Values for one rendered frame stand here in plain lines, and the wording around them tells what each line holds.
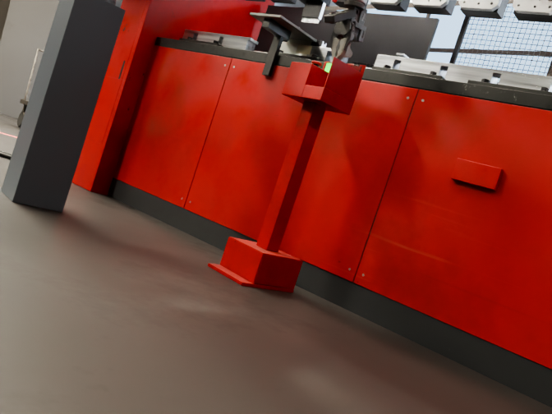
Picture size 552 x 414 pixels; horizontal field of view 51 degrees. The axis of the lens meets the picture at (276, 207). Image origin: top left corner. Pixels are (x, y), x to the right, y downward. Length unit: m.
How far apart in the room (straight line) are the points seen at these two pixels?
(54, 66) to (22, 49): 7.22
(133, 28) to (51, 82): 1.11
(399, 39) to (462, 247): 1.41
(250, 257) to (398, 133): 0.69
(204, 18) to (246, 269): 1.81
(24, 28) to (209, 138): 6.99
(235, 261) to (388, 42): 1.54
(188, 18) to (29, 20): 6.35
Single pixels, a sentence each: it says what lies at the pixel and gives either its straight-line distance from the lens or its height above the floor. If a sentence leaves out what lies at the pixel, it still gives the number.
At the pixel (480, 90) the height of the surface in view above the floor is 0.86.
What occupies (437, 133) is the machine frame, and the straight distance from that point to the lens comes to 2.07.
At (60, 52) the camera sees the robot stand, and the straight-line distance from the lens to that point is 2.20.
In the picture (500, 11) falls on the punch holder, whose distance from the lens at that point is 2.34.
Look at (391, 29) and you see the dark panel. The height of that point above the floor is 1.27.
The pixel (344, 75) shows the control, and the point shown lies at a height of 0.77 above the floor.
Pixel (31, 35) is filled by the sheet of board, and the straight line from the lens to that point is 9.50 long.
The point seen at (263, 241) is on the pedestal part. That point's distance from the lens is 2.05.
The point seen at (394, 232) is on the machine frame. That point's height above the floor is 0.32.
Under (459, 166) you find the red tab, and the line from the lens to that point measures 1.99.
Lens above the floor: 0.37
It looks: 3 degrees down
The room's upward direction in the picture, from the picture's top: 18 degrees clockwise
